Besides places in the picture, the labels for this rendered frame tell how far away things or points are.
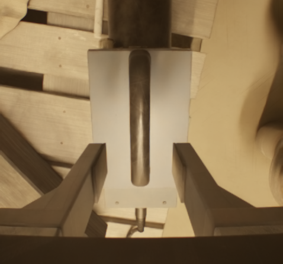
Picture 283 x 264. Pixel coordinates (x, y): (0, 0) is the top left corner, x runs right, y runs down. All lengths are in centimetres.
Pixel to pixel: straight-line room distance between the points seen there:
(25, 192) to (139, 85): 35
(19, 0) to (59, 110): 23
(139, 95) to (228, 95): 44
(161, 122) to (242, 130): 42
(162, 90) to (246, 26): 42
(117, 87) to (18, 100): 30
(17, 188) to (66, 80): 25
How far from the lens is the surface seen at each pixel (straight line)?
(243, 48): 64
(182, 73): 28
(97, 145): 15
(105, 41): 29
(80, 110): 47
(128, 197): 40
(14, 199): 51
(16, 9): 50
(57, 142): 51
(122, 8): 31
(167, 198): 41
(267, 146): 64
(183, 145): 15
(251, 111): 67
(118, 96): 28
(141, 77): 22
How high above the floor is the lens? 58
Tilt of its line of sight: 75 degrees down
